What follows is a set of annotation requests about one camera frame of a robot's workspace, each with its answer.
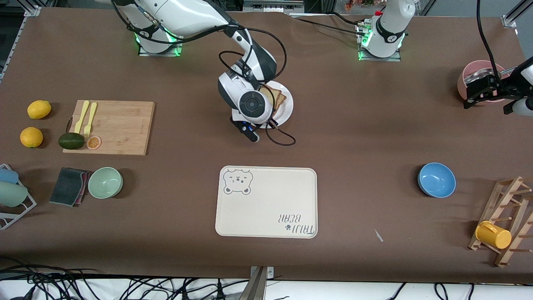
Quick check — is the cream bear print tray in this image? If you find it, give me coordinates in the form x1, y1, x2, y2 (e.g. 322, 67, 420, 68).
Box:
215, 166, 318, 239

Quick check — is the grey background box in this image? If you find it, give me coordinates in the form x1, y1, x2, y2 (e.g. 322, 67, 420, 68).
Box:
243, 0, 305, 14

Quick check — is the yellow mug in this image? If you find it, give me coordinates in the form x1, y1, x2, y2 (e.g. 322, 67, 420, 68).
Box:
475, 221, 512, 250

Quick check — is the yellow plastic knife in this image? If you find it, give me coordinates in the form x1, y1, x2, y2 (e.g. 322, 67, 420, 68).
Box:
74, 100, 90, 134

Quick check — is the black floor cable bundle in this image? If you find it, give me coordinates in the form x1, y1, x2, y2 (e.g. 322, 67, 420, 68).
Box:
0, 260, 250, 300

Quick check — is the wooden peg rack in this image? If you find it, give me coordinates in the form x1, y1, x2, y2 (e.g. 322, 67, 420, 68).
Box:
468, 176, 533, 268

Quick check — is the light green bowl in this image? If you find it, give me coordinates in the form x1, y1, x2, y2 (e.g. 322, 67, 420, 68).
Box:
87, 167, 124, 199

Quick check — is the yellow lemon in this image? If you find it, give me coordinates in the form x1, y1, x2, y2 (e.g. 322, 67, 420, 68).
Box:
27, 100, 52, 120
20, 127, 44, 148

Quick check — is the white wire rack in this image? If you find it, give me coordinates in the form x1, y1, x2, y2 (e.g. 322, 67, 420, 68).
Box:
0, 163, 37, 230

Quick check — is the blue bowl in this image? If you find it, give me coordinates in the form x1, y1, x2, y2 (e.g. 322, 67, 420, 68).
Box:
418, 162, 456, 198

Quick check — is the metal table edge bracket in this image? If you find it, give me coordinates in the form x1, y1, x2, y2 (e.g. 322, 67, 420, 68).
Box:
249, 266, 275, 300

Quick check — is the pink bowl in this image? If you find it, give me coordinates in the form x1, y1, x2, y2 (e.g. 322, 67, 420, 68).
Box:
457, 60, 506, 100

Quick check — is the white round plate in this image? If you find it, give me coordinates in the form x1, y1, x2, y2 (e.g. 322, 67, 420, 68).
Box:
231, 80, 294, 129

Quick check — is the black table cable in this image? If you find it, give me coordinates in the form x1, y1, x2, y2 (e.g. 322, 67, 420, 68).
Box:
291, 12, 371, 38

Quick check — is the pale green cup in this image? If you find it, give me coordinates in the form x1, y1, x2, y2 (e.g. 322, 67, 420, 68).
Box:
0, 181, 29, 208

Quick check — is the wooden cutting board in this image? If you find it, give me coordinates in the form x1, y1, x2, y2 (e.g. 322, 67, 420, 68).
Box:
62, 100, 155, 157

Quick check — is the metal scoop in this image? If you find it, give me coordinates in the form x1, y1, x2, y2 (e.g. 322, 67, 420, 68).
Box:
466, 67, 519, 84

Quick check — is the light blue cup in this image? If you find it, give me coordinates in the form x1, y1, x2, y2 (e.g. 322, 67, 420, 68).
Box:
0, 167, 19, 185

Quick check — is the aluminium frame profile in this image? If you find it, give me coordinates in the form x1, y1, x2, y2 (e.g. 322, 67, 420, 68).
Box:
502, 0, 533, 29
0, 0, 41, 82

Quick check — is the yellow plastic fork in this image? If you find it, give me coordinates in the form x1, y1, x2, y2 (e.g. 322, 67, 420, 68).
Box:
84, 102, 98, 138

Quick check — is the dark grey folded cloth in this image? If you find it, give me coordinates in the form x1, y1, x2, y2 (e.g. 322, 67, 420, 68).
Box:
49, 167, 90, 207

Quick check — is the pink folded cloth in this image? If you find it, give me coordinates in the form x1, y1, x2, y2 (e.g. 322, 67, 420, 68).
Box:
79, 171, 91, 205

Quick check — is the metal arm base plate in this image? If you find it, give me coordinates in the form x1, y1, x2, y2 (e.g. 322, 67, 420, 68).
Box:
356, 21, 402, 62
138, 40, 184, 57

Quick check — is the dark green avocado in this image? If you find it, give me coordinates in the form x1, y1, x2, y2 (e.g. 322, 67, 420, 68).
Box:
58, 132, 85, 150

